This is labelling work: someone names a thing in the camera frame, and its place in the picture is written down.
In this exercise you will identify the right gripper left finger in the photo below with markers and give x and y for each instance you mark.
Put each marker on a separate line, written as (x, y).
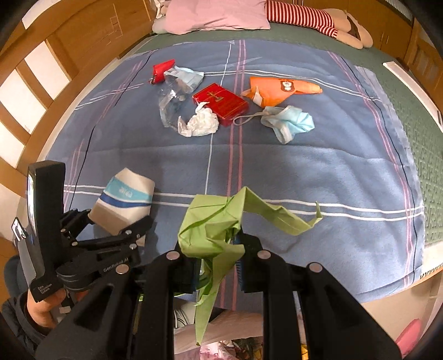
(126, 315)

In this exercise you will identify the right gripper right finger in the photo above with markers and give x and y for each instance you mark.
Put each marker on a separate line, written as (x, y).
(308, 301)

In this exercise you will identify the green paper sheet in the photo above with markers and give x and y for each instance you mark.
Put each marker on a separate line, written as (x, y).
(207, 233)

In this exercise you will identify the person left hand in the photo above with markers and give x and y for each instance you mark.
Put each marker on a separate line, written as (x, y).
(40, 312)

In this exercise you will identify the crumpled white tissue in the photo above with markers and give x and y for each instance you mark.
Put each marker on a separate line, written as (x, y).
(203, 122)

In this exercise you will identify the red snack wrapper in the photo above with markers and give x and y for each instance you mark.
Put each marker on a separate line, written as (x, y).
(159, 70)

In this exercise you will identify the blue striped blanket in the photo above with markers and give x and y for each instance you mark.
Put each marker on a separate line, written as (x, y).
(355, 165)

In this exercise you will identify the clear plastic wrapper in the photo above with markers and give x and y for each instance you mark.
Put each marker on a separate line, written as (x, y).
(177, 88)

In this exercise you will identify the light blue face mask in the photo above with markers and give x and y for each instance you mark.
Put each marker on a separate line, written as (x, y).
(286, 122)

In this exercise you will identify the green bed mattress cover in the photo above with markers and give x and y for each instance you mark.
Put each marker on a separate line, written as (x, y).
(423, 134)

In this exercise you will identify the red cardboard box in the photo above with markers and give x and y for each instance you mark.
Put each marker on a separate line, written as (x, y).
(224, 103)

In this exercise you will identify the orange snack bag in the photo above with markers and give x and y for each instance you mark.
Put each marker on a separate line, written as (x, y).
(272, 91)

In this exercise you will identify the white flat board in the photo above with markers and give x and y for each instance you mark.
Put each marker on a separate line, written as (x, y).
(416, 89)

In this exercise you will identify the pink pillow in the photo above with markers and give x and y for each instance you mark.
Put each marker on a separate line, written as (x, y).
(187, 16)

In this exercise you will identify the striped plush doll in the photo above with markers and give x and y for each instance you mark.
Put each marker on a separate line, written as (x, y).
(335, 23)

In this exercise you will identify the wooden bed frame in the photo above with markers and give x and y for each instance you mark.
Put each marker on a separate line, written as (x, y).
(83, 37)

